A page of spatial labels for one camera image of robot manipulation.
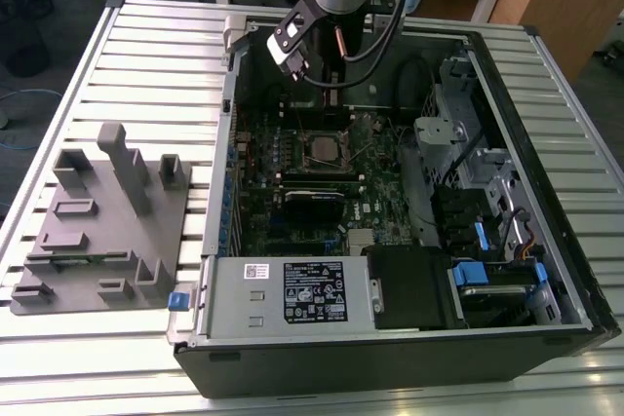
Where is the grey case latch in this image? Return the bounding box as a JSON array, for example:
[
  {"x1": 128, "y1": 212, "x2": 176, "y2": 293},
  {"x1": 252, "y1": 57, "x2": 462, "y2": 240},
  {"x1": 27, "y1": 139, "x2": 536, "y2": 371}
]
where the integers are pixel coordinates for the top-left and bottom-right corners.
[{"x1": 222, "y1": 15, "x2": 249, "y2": 55}]

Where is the grey power supply unit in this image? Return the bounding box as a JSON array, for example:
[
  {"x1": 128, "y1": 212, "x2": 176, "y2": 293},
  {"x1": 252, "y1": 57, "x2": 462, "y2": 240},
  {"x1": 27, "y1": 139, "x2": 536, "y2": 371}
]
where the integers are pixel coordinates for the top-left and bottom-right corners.
[{"x1": 194, "y1": 254, "x2": 386, "y2": 339}]

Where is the silver chipset heatsink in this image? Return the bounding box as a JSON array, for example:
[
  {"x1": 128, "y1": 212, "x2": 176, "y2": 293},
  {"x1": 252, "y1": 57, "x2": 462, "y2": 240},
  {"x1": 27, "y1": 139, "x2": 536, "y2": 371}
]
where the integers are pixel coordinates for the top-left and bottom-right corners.
[{"x1": 346, "y1": 228, "x2": 376, "y2": 247}]

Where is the grey parts rack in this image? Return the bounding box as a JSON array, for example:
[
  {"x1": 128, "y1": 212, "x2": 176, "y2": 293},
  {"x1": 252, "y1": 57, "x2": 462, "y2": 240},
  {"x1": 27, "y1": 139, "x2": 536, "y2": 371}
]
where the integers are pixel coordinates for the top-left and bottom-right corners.
[{"x1": 9, "y1": 121, "x2": 194, "y2": 316}]

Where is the black office chair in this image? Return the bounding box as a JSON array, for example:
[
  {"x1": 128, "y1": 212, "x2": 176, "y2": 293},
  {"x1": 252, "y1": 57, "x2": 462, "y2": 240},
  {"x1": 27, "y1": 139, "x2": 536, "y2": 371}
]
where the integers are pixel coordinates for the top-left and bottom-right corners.
[{"x1": 0, "y1": 0, "x2": 55, "y2": 79}]

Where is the black looped cable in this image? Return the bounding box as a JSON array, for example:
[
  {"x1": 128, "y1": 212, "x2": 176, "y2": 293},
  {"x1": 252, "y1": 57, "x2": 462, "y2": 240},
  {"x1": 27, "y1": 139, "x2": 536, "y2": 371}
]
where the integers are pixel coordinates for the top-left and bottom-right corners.
[{"x1": 395, "y1": 53, "x2": 438, "y2": 113}]

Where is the black PC case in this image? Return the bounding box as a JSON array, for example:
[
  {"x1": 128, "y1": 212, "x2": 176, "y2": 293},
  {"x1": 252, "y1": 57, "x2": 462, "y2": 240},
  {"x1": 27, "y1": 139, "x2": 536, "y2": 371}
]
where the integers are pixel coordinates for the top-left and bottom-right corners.
[{"x1": 165, "y1": 16, "x2": 623, "y2": 400}]

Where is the silver metal drive cage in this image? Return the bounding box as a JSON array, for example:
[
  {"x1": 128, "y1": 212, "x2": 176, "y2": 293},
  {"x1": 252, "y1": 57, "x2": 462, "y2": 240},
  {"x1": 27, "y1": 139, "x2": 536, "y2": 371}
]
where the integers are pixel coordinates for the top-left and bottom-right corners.
[{"x1": 412, "y1": 56, "x2": 550, "y2": 261}]

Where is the coloured wire bundle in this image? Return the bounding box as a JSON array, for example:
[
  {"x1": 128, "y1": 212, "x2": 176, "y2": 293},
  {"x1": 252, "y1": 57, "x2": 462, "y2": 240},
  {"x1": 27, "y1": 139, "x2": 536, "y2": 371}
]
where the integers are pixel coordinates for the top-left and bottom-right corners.
[{"x1": 514, "y1": 233, "x2": 537, "y2": 261}]

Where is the blue release latch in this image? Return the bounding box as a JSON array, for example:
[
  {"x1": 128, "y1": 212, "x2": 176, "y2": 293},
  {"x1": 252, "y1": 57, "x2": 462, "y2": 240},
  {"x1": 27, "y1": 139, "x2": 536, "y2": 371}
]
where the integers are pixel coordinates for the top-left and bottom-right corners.
[{"x1": 167, "y1": 291, "x2": 191, "y2": 313}]

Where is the silver CPU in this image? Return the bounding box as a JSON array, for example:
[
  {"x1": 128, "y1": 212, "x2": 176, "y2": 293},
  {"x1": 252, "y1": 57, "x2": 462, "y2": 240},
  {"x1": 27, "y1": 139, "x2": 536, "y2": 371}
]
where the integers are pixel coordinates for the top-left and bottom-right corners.
[{"x1": 310, "y1": 134, "x2": 344, "y2": 163}]

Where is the green motherboard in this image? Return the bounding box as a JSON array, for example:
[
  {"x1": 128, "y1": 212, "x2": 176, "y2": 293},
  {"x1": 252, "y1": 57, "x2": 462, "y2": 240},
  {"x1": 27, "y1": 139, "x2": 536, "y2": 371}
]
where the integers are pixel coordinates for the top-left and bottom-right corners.
[{"x1": 232, "y1": 102, "x2": 426, "y2": 259}]

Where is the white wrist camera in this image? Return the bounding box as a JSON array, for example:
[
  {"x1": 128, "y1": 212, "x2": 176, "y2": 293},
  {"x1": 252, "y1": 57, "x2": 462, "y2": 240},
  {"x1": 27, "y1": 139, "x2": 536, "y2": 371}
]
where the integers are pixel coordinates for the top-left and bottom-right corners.
[{"x1": 265, "y1": 19, "x2": 310, "y2": 82}]

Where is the black graphics card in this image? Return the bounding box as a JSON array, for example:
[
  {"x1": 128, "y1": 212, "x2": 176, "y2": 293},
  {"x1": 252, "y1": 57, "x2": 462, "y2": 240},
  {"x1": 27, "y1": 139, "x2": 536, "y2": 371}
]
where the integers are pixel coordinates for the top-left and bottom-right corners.
[{"x1": 284, "y1": 189, "x2": 348, "y2": 231}]

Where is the CPU socket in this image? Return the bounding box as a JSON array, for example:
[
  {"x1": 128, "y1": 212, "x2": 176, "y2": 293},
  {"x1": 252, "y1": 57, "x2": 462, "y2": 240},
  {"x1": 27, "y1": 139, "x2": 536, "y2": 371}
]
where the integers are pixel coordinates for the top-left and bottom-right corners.
[{"x1": 299, "y1": 128, "x2": 356, "y2": 175}]

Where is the black disk bay bracket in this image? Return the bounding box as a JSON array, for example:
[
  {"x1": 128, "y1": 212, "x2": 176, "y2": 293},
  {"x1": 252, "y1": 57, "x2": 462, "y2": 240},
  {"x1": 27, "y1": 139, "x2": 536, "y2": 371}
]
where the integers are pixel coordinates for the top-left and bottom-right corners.
[{"x1": 431, "y1": 186, "x2": 493, "y2": 249}]

